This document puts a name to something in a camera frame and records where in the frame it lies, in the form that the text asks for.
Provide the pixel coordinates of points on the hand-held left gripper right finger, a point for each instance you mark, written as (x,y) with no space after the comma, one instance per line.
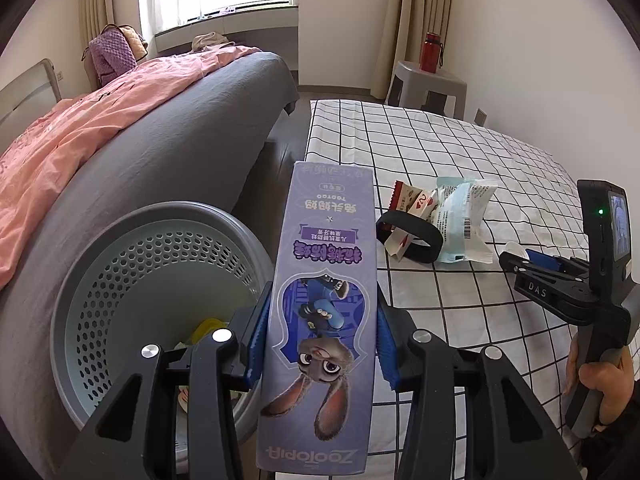
(386,347)

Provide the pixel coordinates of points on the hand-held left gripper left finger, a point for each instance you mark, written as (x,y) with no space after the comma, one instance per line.
(261,335)

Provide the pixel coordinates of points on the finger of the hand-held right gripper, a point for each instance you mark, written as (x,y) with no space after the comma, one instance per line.
(515,266)
(545,260)

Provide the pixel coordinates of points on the white paper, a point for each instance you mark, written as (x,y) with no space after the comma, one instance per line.
(515,249)

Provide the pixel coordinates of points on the purple rabbit print box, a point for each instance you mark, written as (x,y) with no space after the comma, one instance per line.
(320,260)

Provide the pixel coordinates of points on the orange and white paper cup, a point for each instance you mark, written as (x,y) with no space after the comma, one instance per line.
(182,397)

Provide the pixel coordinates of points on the grey perforated waste basket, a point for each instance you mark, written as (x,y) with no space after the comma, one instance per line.
(150,270)

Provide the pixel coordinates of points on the person's right forearm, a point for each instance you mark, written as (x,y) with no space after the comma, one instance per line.
(620,452)

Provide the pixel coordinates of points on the person's right hand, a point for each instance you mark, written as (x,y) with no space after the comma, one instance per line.
(612,380)

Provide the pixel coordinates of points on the white and teal snack packet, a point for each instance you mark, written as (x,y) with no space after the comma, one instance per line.
(460,220)

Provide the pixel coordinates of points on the black wristband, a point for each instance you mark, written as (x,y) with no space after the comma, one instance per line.
(422,247)

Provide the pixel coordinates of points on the small beige wrapper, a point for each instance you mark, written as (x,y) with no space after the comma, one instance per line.
(400,245)

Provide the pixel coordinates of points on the red-ended heart print wrapper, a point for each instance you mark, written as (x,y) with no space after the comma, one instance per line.
(415,200)

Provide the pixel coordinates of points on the black checked white cloth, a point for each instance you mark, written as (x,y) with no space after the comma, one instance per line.
(450,150)

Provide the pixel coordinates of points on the grey plastic stool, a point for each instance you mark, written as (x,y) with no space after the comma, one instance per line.
(425,85)

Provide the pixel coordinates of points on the grey bed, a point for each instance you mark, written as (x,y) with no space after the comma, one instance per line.
(175,150)

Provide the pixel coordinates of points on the red water bottle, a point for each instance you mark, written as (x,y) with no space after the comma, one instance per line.
(431,52)

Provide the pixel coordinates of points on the pink blanket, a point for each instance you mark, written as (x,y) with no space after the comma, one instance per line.
(75,130)

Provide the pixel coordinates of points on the beige curtain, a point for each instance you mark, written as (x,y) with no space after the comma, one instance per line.
(415,0)
(107,5)

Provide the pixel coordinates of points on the beige crumpled clothes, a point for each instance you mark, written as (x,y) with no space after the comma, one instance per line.
(210,42)

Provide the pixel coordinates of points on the grey windowsill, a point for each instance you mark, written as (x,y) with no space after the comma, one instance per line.
(260,25)

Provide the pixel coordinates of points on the grey headboard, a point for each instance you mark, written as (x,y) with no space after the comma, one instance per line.
(30,90)

